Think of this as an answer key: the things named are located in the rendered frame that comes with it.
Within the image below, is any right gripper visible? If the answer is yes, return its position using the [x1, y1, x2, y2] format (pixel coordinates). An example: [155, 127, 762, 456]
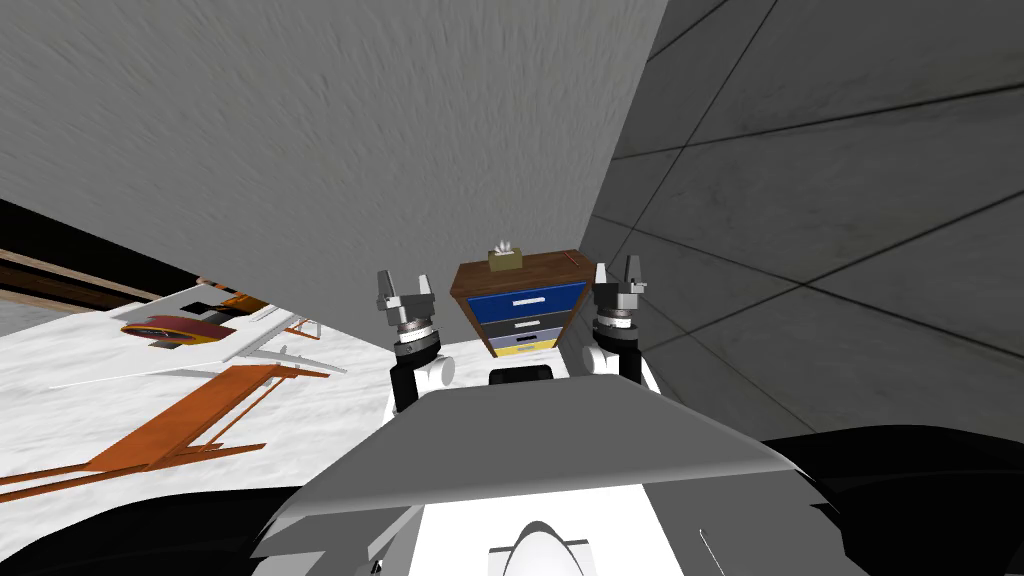
[592, 255, 649, 317]

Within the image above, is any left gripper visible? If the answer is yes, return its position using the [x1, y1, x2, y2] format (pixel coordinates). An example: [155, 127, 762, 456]
[376, 269, 438, 329]

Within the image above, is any blue drawer front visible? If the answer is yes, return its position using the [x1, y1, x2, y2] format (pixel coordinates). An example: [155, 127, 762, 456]
[466, 281, 589, 325]

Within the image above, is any brown wooden dresser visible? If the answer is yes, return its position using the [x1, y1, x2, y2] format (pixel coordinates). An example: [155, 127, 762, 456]
[448, 248, 598, 360]

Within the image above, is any dark grey drawer front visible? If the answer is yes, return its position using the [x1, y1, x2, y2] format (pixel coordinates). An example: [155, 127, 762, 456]
[478, 310, 574, 341]

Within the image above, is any olive tissue box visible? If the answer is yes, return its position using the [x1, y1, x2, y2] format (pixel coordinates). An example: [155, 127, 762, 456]
[487, 239, 525, 273]

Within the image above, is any pale lilac drawer front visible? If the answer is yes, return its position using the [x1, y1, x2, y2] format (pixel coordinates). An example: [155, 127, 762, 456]
[487, 327, 566, 353]

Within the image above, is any yellow drawer front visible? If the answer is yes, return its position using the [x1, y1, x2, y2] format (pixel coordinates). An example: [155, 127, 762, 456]
[493, 339, 560, 360]

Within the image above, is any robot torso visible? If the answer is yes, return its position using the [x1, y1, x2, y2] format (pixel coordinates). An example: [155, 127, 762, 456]
[251, 363, 875, 576]

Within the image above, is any red and yellow object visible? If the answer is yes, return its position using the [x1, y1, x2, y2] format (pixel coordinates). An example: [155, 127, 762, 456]
[120, 313, 229, 348]

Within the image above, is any white table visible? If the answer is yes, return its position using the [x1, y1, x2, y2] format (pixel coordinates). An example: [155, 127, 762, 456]
[47, 278, 350, 392]

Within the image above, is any orange wooden frame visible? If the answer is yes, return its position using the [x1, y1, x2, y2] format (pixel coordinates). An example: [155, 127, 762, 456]
[0, 363, 332, 505]

